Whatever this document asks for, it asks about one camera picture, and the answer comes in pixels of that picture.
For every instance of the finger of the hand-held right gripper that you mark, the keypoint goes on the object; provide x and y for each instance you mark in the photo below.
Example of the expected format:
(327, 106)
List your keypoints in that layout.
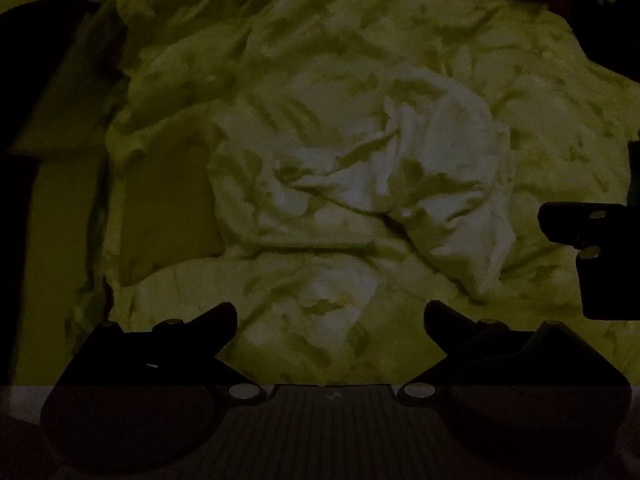
(565, 222)

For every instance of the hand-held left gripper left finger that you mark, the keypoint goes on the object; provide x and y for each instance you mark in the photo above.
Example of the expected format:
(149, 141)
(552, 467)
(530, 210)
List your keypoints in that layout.
(222, 319)

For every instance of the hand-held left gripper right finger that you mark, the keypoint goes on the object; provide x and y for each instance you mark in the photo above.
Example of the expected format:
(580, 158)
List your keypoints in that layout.
(436, 316)

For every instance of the pale floral garment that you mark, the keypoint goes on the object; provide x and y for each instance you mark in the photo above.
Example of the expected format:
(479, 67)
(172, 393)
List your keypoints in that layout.
(350, 175)

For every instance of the pile of white crumpled cloths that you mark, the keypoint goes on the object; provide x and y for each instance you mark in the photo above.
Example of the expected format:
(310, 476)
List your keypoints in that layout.
(550, 110)

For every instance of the plain bed sheet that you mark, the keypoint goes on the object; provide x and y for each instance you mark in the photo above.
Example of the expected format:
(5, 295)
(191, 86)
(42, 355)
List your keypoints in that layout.
(160, 210)

